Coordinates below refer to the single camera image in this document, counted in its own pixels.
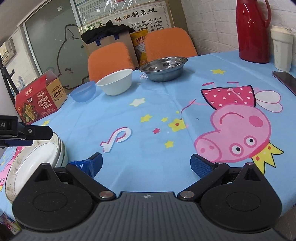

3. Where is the blue plastic bowl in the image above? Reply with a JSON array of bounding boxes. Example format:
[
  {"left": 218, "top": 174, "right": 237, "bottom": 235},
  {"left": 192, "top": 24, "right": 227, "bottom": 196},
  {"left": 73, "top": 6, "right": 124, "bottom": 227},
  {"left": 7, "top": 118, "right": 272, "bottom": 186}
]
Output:
[{"left": 70, "top": 81, "right": 96, "bottom": 103}]

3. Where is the stainless steel bowl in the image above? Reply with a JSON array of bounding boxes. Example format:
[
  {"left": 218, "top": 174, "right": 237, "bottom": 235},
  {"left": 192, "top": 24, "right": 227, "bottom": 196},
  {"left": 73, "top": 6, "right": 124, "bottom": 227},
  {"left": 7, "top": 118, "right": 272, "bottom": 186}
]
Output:
[{"left": 139, "top": 57, "right": 188, "bottom": 82}]

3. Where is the red cracker box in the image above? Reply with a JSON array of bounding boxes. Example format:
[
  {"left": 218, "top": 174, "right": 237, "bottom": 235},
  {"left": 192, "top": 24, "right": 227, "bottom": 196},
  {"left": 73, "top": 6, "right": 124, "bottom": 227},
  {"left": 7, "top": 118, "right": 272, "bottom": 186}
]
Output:
[{"left": 15, "top": 70, "right": 67, "bottom": 125}]

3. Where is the blue cartoon pig tablecloth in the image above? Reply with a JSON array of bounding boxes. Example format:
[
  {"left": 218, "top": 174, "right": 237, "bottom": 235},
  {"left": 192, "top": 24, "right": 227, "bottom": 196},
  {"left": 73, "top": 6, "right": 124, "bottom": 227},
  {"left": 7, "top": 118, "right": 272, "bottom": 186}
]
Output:
[{"left": 0, "top": 50, "right": 296, "bottom": 232}]

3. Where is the air conditioner unit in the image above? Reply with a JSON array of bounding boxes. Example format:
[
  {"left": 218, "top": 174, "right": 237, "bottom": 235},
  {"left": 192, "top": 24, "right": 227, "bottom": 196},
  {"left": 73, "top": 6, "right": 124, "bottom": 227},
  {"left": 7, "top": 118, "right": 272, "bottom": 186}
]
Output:
[{"left": 0, "top": 40, "right": 16, "bottom": 66}]

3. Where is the left orange chair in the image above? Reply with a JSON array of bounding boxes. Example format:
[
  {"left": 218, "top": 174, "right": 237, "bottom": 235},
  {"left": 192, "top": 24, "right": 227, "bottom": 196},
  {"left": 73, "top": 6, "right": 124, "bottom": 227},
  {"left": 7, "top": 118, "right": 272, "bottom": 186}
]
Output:
[{"left": 88, "top": 42, "right": 135, "bottom": 83}]

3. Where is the orange chair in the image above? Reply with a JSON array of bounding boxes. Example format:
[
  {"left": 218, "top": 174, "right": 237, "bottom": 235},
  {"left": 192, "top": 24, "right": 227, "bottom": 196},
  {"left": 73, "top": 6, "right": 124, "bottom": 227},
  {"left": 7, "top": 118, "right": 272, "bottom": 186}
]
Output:
[
  {"left": 144, "top": 28, "right": 198, "bottom": 62},
  {"left": 88, "top": 42, "right": 135, "bottom": 83}
]

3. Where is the dark smartphone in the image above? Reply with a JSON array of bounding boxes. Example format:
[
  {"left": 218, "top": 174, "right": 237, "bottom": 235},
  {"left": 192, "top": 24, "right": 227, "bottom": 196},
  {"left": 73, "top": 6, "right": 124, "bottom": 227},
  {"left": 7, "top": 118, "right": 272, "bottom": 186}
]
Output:
[{"left": 272, "top": 71, "right": 296, "bottom": 95}]

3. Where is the right orange chair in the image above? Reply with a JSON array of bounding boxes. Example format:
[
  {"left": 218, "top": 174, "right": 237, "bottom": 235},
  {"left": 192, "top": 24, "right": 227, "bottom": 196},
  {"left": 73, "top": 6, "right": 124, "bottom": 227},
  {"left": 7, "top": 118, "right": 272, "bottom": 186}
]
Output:
[{"left": 144, "top": 28, "right": 198, "bottom": 62}]

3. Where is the black cloth on bag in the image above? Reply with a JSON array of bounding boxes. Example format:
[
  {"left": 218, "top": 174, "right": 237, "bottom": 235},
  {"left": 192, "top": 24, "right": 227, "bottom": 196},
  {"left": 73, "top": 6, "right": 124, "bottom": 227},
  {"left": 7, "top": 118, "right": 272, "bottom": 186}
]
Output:
[{"left": 81, "top": 22, "right": 135, "bottom": 44}]

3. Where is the brown paper bag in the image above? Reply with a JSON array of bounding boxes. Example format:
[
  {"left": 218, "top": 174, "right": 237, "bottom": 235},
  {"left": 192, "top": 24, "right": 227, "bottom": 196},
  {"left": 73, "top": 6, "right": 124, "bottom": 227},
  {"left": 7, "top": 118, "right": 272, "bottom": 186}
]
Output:
[{"left": 85, "top": 31, "right": 140, "bottom": 69}]

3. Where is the yellow snack bag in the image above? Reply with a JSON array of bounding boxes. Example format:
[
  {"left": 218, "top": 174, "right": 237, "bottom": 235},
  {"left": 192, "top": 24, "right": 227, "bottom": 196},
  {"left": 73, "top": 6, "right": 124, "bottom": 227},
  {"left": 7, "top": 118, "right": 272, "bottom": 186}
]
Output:
[{"left": 130, "top": 29, "right": 149, "bottom": 66}]

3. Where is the red thermos jug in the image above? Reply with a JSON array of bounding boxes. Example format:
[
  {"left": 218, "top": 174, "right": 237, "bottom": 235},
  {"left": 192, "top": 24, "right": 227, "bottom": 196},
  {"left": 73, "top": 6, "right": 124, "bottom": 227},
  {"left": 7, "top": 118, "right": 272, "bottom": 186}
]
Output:
[{"left": 236, "top": 0, "right": 271, "bottom": 64}]

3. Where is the white cup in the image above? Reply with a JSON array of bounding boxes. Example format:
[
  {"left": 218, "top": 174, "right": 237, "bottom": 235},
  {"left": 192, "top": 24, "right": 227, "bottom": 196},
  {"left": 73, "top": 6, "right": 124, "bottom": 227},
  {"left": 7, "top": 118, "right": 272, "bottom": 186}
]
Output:
[{"left": 270, "top": 26, "right": 293, "bottom": 72}]

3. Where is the wall poster with text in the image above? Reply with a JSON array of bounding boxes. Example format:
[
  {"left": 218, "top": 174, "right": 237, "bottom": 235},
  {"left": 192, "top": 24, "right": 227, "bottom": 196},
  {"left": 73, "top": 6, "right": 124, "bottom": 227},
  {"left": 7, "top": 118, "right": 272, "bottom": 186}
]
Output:
[{"left": 70, "top": 0, "right": 174, "bottom": 33}]

